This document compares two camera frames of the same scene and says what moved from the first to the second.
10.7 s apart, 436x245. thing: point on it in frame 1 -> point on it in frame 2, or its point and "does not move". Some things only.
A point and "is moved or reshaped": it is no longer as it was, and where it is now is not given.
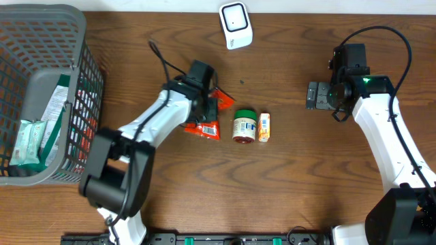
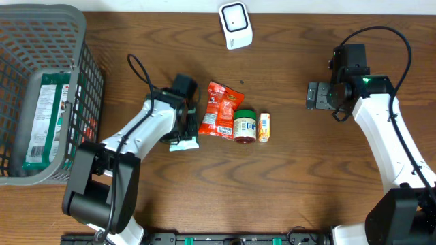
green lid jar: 244,126 does not move
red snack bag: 210,130 is moved or reshaped
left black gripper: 212,116 -> 192,120
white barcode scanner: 238,27 does not move
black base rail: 241,239 does not move
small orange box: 263,127 does not move
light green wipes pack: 28,142 -> 184,144
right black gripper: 321,89 does not move
